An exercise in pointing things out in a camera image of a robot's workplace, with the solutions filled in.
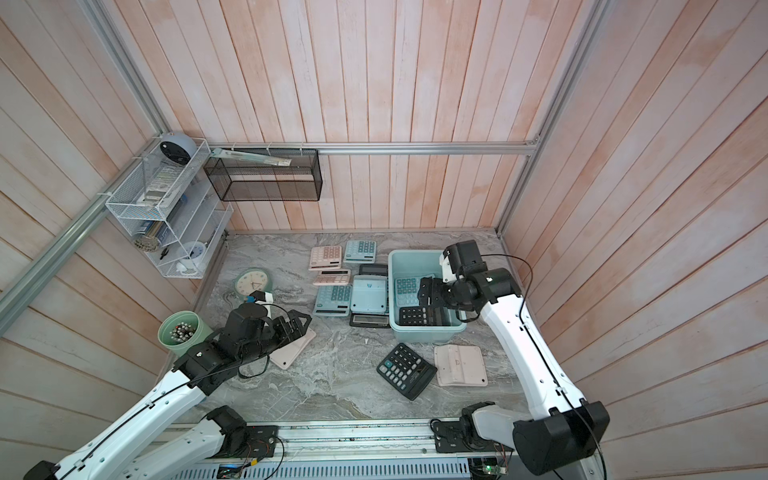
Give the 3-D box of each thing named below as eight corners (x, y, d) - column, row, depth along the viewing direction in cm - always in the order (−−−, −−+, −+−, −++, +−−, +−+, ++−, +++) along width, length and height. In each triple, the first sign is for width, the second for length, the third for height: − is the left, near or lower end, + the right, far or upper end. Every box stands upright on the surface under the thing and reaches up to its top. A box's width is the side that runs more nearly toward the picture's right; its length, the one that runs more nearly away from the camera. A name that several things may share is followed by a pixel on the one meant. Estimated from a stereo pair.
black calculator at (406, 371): (375, 372, 87) (375, 368, 84) (402, 343, 92) (403, 339, 90) (410, 405, 81) (411, 402, 78) (436, 372, 87) (438, 368, 84)
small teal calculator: (344, 263, 113) (343, 259, 111) (345, 244, 119) (345, 240, 117) (376, 263, 113) (376, 259, 111) (376, 244, 119) (376, 240, 117)
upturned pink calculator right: (437, 386, 84) (439, 382, 81) (433, 349, 91) (434, 344, 88) (485, 386, 84) (488, 382, 81) (476, 349, 91) (479, 344, 88)
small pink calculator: (309, 270, 111) (308, 266, 108) (313, 251, 117) (312, 246, 115) (340, 270, 111) (340, 266, 108) (342, 251, 117) (342, 246, 115)
